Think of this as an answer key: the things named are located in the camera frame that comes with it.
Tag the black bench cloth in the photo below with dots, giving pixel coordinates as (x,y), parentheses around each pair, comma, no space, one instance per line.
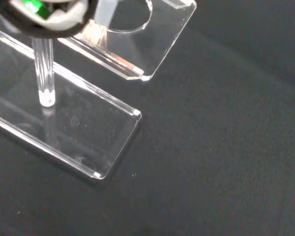
(211,152)

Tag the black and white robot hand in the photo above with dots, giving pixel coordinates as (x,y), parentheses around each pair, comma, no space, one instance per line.
(51,19)

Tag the clear funnel stand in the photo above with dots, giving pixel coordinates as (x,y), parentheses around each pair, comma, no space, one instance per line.
(100,137)

